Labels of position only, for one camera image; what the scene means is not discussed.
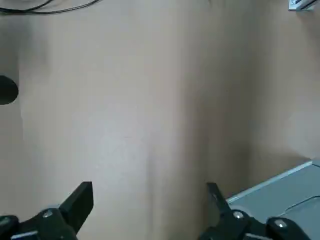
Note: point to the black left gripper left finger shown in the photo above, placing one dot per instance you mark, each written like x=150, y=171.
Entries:
x=75, y=205

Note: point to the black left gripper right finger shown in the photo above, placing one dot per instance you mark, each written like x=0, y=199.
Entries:
x=240, y=225

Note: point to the grey drawer cabinet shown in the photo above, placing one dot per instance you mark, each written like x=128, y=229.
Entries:
x=287, y=195

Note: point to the black cylindrical vase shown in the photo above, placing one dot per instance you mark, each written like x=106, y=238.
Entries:
x=7, y=90

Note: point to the aluminium frame post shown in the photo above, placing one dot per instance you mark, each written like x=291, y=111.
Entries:
x=300, y=5

